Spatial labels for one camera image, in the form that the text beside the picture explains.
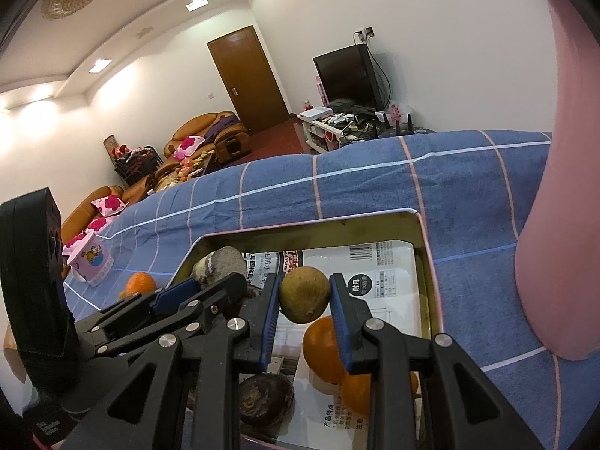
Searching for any pink rectangular tin box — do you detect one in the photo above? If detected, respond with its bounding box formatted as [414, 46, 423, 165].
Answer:
[166, 207, 446, 450]

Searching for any small yellow-green lime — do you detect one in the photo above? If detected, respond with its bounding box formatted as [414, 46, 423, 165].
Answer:
[280, 266, 332, 324]

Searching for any pink cartoon mug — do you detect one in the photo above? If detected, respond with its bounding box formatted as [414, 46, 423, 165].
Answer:
[67, 232, 114, 287]

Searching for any orange tangerine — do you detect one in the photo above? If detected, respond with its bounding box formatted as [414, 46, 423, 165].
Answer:
[339, 370, 419, 417]
[123, 271, 157, 297]
[302, 316, 346, 384]

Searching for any pink electric kettle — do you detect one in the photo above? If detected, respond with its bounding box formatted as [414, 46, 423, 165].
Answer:
[514, 0, 599, 361]

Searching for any white tv stand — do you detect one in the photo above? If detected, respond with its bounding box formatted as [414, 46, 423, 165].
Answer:
[297, 105, 433, 155]

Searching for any orange tangerine under gripper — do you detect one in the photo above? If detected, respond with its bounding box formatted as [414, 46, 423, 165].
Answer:
[339, 370, 419, 417]

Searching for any black storage rack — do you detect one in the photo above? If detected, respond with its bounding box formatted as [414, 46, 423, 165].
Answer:
[104, 135, 163, 186]

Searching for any brown leather sofa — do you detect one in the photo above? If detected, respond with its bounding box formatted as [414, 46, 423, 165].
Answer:
[61, 175, 157, 243]

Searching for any black flat television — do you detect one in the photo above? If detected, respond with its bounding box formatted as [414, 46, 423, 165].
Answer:
[313, 44, 384, 112]

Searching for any cluttered coffee table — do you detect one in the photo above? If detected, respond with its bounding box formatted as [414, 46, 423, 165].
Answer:
[153, 150, 218, 192]

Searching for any blue plaid tablecloth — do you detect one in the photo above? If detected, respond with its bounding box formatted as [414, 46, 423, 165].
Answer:
[63, 129, 587, 450]

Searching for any pink floral cushion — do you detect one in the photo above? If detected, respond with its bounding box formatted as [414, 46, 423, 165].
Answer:
[173, 135, 206, 161]

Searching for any brown wooden door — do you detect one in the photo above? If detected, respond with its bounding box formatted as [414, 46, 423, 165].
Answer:
[207, 25, 289, 135]

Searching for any brown leather armchair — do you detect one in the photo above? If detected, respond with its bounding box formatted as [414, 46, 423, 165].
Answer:
[163, 111, 251, 166]

